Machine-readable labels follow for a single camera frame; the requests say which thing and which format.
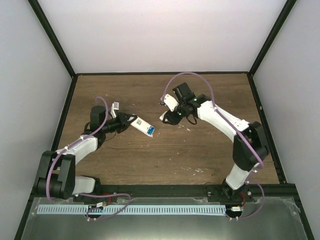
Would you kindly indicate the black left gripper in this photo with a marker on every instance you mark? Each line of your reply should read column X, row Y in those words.
column 123, row 118

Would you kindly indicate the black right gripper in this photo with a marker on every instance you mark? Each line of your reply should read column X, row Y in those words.
column 172, row 121

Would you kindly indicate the white battery compartment cover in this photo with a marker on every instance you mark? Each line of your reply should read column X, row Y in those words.
column 165, row 117

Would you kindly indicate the white remote control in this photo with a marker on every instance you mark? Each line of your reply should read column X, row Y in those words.
column 142, row 126

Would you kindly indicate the blue battery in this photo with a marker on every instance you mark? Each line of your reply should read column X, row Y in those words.
column 150, row 130

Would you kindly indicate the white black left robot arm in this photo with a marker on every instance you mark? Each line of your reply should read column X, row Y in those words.
column 56, row 174

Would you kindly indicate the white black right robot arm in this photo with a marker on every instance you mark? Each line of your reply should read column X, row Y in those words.
column 250, row 145

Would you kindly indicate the grey metal front plate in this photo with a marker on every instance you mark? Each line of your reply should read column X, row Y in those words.
column 270, row 218

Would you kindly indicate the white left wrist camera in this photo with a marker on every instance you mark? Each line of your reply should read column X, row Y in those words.
column 114, row 109

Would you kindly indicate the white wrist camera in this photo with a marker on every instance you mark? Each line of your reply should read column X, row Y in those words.
column 169, row 101
column 114, row 109

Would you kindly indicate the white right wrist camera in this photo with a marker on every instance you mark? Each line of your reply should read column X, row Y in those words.
column 169, row 101

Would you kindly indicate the black rear base frame rail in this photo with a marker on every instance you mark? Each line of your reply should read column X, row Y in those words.
column 158, row 73

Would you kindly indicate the black base frame rail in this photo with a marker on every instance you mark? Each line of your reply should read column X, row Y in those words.
column 158, row 73
column 273, row 150
column 58, row 130

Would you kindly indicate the black left base frame rail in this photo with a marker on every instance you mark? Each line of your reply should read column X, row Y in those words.
column 58, row 130

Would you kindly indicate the light blue slotted cable duct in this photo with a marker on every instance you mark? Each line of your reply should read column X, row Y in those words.
column 78, row 209

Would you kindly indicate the black right base frame rail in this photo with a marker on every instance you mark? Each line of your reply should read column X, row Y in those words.
column 273, row 150

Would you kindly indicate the black right corner frame post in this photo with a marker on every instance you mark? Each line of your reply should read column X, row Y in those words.
column 279, row 22

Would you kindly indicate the black corner frame post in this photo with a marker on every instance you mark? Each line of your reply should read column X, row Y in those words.
column 279, row 22
column 42, row 18

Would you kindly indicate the black left corner frame post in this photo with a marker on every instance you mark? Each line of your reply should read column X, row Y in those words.
column 42, row 18

